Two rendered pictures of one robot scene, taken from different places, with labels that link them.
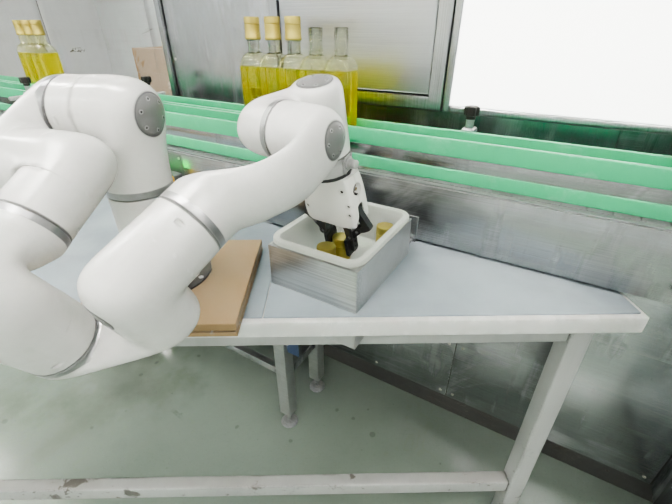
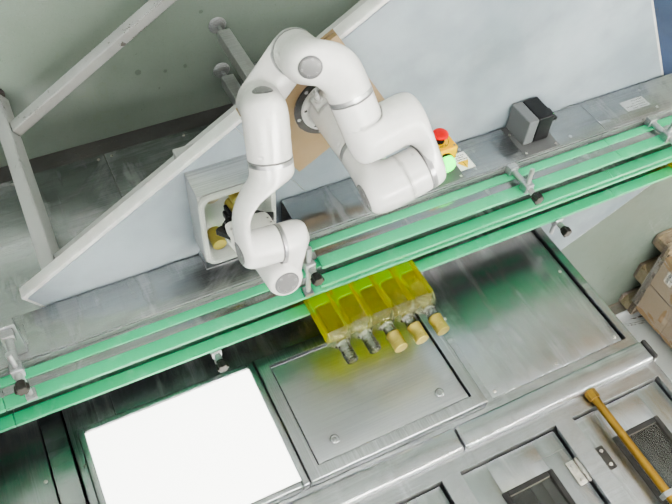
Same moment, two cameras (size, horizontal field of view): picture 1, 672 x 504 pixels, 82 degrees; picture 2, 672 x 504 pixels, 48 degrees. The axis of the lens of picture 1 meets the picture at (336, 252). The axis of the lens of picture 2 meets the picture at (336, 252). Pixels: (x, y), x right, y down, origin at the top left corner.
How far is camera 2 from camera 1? 1.04 m
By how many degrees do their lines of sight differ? 8
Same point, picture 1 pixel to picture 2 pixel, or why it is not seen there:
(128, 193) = not seen: hidden behind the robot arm
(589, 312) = (55, 277)
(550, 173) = (137, 347)
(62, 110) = (407, 163)
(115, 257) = (268, 124)
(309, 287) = (226, 166)
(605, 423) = not seen: outside the picture
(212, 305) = not seen: hidden behind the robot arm
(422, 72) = (284, 379)
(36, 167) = (364, 128)
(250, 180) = (250, 201)
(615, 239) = (72, 331)
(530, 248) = (116, 297)
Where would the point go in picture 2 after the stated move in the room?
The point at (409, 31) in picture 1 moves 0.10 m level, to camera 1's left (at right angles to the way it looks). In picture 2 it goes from (312, 399) to (345, 375)
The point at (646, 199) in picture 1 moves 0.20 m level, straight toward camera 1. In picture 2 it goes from (72, 363) to (67, 307)
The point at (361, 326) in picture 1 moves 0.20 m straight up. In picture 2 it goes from (174, 168) to (207, 234)
